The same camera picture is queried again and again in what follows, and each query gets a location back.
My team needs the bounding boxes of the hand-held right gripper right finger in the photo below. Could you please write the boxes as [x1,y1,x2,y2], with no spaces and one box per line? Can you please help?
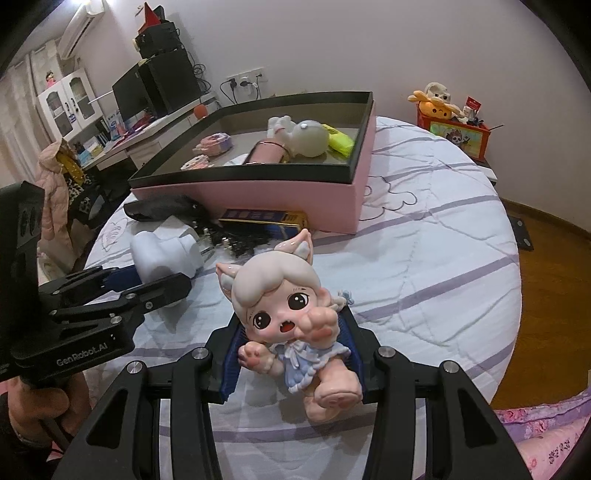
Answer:
[338,308,534,480]

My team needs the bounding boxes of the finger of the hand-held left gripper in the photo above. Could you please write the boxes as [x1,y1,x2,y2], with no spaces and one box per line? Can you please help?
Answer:
[39,265,140,308]
[50,272,193,334]

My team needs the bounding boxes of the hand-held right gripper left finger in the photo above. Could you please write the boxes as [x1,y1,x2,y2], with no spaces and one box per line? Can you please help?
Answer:
[51,323,259,480]

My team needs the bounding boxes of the white rounded case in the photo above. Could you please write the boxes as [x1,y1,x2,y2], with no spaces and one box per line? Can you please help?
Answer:
[130,230,205,309]

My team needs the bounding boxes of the cat-eared doll figurine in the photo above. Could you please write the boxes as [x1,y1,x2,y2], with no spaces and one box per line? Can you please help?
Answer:
[216,231,363,423]

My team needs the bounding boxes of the pink box with black rim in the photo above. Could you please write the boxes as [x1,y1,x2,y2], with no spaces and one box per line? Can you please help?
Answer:
[128,91,375,236]

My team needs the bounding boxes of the pastel round block toy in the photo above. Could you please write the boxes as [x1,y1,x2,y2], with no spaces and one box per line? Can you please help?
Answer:
[194,132,233,156]

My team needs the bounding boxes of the rose gold bottle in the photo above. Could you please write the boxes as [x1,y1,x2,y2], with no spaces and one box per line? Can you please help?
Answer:
[244,141,293,165]

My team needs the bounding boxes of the yellow highlighter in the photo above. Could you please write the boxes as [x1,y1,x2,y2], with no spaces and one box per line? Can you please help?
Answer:
[322,124,355,155]

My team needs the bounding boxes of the person's left hand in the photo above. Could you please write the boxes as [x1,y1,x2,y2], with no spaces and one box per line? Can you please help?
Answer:
[7,369,93,450]

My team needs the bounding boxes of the patterned clothes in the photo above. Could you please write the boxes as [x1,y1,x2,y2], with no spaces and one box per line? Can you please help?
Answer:
[55,150,121,232]

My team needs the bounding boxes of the pink puffer jacket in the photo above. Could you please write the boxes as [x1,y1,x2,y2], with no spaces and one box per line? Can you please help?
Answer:
[36,138,75,273]

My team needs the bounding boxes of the black long pouch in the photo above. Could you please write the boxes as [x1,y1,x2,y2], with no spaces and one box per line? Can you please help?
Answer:
[124,195,206,223]

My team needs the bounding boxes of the pile of small metal trinkets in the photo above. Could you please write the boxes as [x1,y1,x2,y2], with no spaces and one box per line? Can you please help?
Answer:
[196,224,273,257]

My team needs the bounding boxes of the blue and gold box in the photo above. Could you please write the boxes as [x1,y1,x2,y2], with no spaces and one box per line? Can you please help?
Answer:
[218,209,309,232]

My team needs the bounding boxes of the white desk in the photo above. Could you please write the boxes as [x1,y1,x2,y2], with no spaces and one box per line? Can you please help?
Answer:
[76,92,218,171]

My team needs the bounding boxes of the white glass-door cabinet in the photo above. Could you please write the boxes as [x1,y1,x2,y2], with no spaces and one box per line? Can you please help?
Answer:
[36,67,102,141]

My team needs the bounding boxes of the black computer monitor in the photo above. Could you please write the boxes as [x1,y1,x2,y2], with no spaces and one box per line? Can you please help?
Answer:
[112,65,155,125]

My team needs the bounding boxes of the pink floral bedding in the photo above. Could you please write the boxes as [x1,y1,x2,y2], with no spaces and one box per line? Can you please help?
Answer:
[492,394,591,480]

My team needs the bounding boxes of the black computer tower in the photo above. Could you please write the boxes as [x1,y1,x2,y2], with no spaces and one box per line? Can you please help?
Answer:
[139,48,201,116]

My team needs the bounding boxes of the black speaker box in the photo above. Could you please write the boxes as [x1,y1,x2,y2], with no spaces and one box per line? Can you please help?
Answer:
[135,21,183,58]

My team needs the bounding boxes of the white air conditioner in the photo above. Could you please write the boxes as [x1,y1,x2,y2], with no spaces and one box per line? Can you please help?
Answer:
[58,0,118,58]

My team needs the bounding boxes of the red toy box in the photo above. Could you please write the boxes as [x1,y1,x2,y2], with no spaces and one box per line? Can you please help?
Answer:
[417,99,491,162]

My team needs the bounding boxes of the yellow plush toy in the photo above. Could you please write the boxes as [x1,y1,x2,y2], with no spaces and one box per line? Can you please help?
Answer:
[407,90,458,119]

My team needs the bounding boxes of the black metal bracket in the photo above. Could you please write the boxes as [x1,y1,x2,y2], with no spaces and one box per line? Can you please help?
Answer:
[508,215,534,252]

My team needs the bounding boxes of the white wall socket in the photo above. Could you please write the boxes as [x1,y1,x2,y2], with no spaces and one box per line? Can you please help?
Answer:
[226,69,269,88]

